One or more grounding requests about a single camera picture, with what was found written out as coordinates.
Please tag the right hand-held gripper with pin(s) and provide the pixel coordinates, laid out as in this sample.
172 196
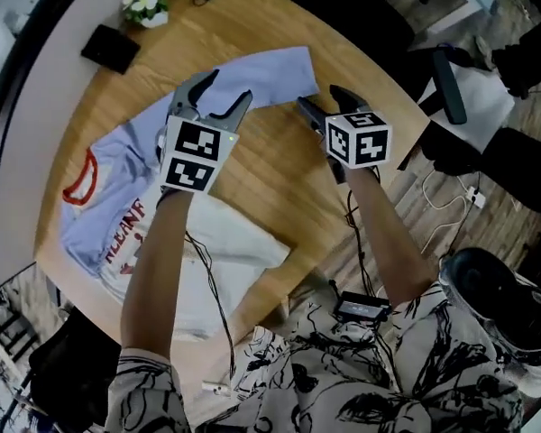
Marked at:
360 142

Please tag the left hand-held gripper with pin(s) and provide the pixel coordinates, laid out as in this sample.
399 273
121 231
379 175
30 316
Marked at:
194 151

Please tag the white t-shirt with lavender sleeves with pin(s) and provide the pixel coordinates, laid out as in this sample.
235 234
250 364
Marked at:
252 251

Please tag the person's right forearm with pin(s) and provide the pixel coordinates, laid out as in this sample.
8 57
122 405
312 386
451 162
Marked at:
387 242

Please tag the person's left forearm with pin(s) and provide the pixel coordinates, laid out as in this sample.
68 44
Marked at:
158 264

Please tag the black pen holder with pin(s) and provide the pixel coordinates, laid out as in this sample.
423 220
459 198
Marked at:
110 48

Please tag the white potted flower plant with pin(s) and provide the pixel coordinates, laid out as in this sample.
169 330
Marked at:
146 5

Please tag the white cloth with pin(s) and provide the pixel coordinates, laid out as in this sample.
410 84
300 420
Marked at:
478 102

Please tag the white power strip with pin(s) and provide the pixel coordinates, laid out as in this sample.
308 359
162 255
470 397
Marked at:
475 197

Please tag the black screen device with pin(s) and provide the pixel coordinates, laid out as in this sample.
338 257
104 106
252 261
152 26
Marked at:
360 307

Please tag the person's white black-patterned dress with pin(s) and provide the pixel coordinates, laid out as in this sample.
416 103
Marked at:
342 377

